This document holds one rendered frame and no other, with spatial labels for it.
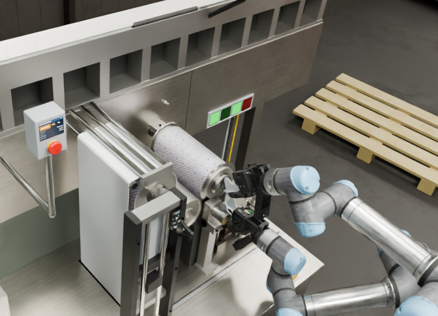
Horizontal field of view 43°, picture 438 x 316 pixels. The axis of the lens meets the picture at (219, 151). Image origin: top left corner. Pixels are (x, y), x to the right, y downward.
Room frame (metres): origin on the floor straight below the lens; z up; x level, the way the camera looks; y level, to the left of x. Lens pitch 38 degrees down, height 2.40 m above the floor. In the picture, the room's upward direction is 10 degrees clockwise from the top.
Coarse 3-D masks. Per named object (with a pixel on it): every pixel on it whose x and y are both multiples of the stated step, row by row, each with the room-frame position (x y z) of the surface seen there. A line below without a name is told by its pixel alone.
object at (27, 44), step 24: (168, 0) 1.00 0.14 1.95; (192, 0) 1.04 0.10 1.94; (216, 0) 1.08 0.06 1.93; (240, 0) 1.59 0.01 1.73; (72, 24) 0.84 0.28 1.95; (96, 24) 0.87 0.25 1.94; (120, 24) 0.90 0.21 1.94; (144, 24) 0.93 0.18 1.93; (0, 48) 0.73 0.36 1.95; (24, 48) 0.76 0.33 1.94; (48, 48) 0.79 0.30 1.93
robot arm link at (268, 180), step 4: (268, 172) 1.20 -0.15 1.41; (272, 172) 1.18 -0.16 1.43; (264, 176) 1.19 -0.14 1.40; (268, 176) 1.18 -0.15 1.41; (272, 176) 1.17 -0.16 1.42; (264, 180) 1.18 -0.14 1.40; (268, 180) 1.17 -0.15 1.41; (272, 180) 1.16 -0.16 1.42; (264, 184) 1.17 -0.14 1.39; (268, 184) 1.16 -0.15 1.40; (272, 184) 1.15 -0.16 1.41; (268, 188) 1.15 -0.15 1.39; (272, 188) 1.15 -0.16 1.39; (268, 192) 1.16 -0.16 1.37; (272, 192) 1.15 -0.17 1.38; (276, 192) 1.15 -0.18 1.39
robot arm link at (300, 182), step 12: (288, 168) 1.17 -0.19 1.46; (300, 168) 1.14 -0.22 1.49; (312, 168) 1.15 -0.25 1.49; (276, 180) 1.15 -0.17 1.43; (288, 180) 1.13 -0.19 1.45; (300, 180) 1.10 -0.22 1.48; (312, 180) 1.12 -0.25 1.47; (288, 192) 1.12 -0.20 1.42; (300, 192) 1.10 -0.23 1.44; (312, 192) 1.10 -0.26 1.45
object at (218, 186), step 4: (220, 176) 1.29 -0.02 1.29; (224, 176) 1.29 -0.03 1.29; (228, 176) 1.30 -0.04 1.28; (216, 180) 1.28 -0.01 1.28; (220, 180) 1.28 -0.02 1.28; (212, 184) 1.27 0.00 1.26; (216, 184) 1.27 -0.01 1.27; (220, 184) 1.28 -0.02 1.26; (224, 184) 1.29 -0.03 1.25; (212, 188) 1.27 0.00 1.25; (216, 188) 1.27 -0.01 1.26; (220, 188) 1.29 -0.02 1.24; (212, 192) 1.27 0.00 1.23; (216, 192) 1.27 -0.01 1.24; (220, 192) 1.29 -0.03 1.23
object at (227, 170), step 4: (156, 140) 1.43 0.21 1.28; (224, 168) 1.31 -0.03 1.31; (228, 168) 1.32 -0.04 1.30; (216, 172) 1.29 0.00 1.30; (220, 172) 1.29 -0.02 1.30; (224, 172) 1.31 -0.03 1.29; (228, 172) 1.32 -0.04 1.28; (232, 172) 1.34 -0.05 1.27; (212, 176) 1.28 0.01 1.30; (216, 176) 1.28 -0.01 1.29; (232, 176) 1.34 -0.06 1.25; (212, 180) 1.27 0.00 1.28; (208, 184) 1.26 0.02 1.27; (208, 188) 1.26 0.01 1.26; (208, 192) 1.26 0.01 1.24; (208, 196) 1.26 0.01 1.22; (212, 196) 1.28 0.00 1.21
